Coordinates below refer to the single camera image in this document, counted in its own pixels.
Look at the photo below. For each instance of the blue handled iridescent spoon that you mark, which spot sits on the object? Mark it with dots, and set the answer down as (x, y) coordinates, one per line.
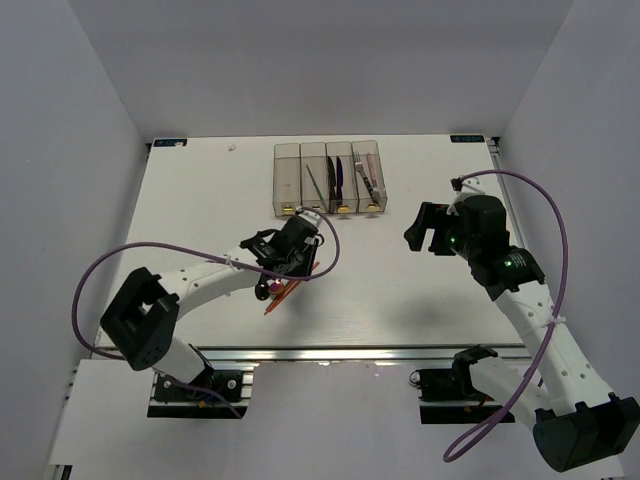
(276, 288)

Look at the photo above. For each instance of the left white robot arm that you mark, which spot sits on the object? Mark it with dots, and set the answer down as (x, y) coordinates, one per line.
(141, 318)

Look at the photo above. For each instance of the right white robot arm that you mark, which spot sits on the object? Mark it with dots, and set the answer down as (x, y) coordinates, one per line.
(575, 417)

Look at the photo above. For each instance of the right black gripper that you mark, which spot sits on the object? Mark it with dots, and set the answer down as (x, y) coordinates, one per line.
(432, 216)

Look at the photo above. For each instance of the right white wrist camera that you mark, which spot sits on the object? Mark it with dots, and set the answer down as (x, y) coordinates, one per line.
(463, 189)

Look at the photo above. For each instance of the clear container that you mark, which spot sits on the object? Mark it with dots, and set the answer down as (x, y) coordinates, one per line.
(286, 179)
(366, 205)
(350, 200)
(313, 154)

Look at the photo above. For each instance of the right xdof label sticker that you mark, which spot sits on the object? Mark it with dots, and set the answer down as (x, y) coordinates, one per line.
(466, 138)

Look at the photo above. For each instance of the black knife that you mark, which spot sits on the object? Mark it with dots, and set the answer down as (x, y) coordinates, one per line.
(332, 182)

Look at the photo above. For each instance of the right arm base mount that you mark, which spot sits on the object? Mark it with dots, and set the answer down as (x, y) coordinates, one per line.
(442, 399)

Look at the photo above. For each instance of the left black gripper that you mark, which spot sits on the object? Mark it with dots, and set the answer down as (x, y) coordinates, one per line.
(305, 269)

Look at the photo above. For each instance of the black handled fork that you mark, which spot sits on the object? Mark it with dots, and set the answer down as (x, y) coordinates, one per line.
(359, 167)

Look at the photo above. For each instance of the pink handled fork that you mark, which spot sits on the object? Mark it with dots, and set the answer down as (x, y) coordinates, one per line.
(375, 175)

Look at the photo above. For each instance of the left xdof label sticker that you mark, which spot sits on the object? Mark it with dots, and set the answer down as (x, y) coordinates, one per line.
(170, 142)

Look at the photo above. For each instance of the orange chopstick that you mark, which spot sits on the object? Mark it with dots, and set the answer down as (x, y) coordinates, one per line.
(272, 297)
(280, 300)

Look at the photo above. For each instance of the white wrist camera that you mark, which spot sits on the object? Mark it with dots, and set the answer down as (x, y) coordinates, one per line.
(463, 189)
(309, 215)

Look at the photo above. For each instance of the blue knife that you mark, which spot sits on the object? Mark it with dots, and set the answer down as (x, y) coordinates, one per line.
(339, 179)

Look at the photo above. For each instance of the black spoon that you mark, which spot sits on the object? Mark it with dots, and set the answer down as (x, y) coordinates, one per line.
(262, 291)

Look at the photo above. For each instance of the lone teal chopstick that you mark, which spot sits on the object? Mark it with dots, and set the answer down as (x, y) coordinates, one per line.
(317, 189)

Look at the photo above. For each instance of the xdof label sticker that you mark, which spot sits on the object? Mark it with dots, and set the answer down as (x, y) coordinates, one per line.
(170, 142)
(466, 138)

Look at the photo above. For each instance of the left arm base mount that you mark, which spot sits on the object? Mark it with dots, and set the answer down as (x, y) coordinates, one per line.
(226, 396)

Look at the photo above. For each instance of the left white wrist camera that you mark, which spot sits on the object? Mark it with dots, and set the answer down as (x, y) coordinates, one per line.
(309, 215)

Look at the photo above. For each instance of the aluminium table front rail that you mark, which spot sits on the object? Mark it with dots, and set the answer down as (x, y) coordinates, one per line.
(325, 354)

